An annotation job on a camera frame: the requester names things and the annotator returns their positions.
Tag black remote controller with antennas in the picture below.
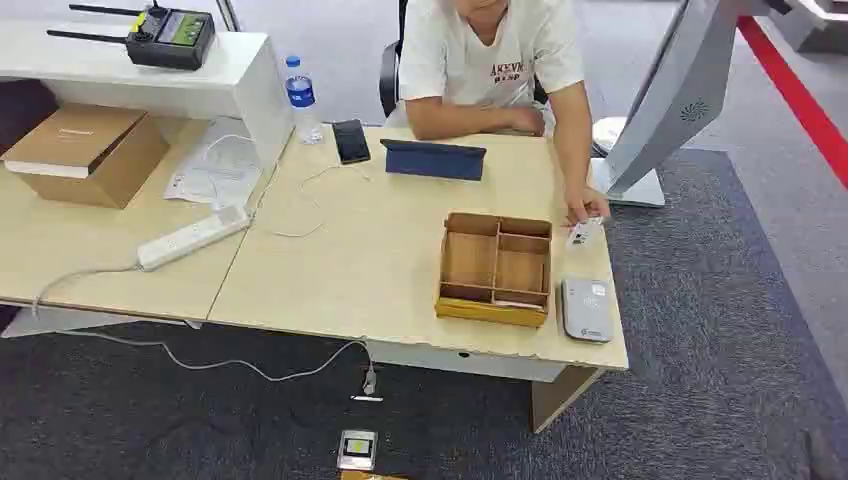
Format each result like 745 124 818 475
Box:
46 1 217 72

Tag clear water bottle blue label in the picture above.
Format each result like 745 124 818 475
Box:
284 55 325 146

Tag white shelf riser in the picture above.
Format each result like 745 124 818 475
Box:
0 19 295 175

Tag wooden compartment box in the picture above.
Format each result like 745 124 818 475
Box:
435 211 554 329

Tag white charging cable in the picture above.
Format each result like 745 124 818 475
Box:
198 134 374 240

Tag white card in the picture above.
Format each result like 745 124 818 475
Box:
566 217 605 249

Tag small device with screen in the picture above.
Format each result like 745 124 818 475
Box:
336 429 378 472

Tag grey card reader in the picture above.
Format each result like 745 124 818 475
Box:
561 277 613 344

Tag white power strip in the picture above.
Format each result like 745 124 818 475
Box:
136 204 252 273

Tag person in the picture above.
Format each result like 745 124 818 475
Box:
384 0 611 227

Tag black smartphone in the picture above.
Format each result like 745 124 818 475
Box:
331 119 372 166

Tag person's right hand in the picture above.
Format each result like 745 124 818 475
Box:
504 105 547 138

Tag grey plug adapter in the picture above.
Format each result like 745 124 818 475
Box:
350 368 385 403

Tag silver kiosk stand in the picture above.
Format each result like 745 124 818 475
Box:
589 0 793 209

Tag person's left hand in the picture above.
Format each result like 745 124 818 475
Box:
564 184 611 227

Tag white papers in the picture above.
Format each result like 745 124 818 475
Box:
163 117 264 212

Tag grey power cord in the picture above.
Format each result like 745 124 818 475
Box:
31 263 376 384

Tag blue tablet case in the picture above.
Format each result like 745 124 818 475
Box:
380 139 488 183

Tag brown cardboard box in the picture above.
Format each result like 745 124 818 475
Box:
1 102 171 211

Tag black office chair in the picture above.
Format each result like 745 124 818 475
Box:
378 0 550 119

